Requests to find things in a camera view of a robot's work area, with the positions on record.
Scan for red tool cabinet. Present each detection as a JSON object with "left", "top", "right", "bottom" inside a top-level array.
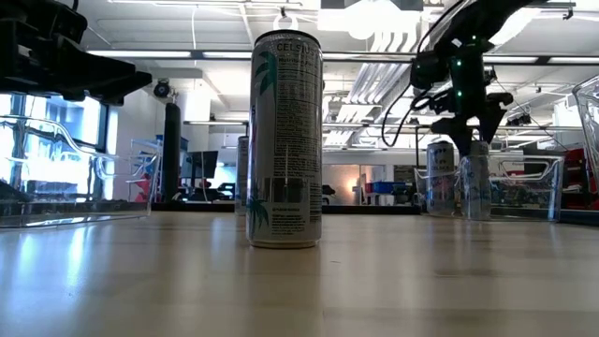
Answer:
[{"left": 563, "top": 148, "right": 599, "bottom": 211}]

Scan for white ceiling lamp panel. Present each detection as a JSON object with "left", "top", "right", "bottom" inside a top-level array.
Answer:
[{"left": 317, "top": 7, "right": 422, "bottom": 41}]

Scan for blue storage bins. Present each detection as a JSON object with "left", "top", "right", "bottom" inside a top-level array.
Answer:
[{"left": 373, "top": 181, "right": 409, "bottom": 195}]

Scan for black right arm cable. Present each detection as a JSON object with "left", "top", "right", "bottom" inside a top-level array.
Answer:
[{"left": 380, "top": 81, "right": 453, "bottom": 149}]

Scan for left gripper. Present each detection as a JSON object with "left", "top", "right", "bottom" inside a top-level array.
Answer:
[{"left": 0, "top": 0, "right": 153, "bottom": 107}]

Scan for long ceiling light strip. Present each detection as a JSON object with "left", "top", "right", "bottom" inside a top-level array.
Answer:
[
  {"left": 548, "top": 56, "right": 599, "bottom": 66},
  {"left": 87, "top": 50, "right": 193, "bottom": 59},
  {"left": 482, "top": 55, "right": 539, "bottom": 65},
  {"left": 201, "top": 51, "right": 254, "bottom": 60}
]

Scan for white wire rack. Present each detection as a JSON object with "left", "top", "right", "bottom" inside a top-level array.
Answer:
[{"left": 129, "top": 138, "right": 163, "bottom": 202}]

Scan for black computer monitor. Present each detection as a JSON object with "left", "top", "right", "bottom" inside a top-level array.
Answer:
[{"left": 180, "top": 150, "right": 220, "bottom": 182}]

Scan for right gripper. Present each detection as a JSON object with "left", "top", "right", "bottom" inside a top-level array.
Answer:
[{"left": 410, "top": 41, "right": 515, "bottom": 158}]

